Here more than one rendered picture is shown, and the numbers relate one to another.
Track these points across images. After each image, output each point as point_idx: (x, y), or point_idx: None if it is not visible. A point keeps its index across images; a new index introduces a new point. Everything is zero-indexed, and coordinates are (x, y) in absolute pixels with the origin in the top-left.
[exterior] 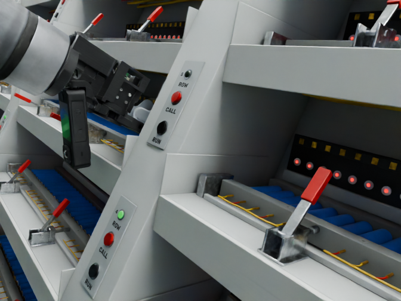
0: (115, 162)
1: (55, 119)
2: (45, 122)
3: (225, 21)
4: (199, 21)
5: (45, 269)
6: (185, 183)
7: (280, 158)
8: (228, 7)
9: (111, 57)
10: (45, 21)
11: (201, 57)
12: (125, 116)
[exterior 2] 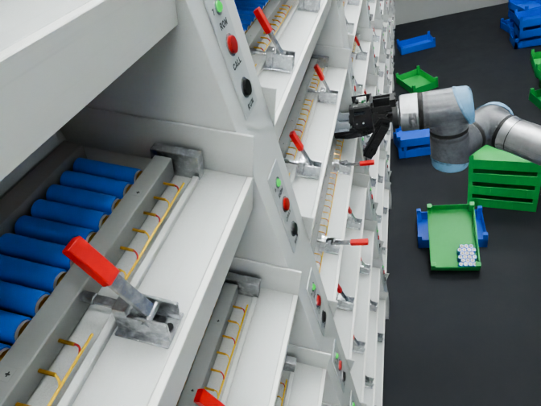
0: (353, 142)
1: (328, 233)
2: (345, 221)
3: (348, 46)
4: None
5: (361, 206)
6: None
7: None
8: (346, 39)
9: (373, 96)
10: (413, 93)
11: (350, 66)
12: None
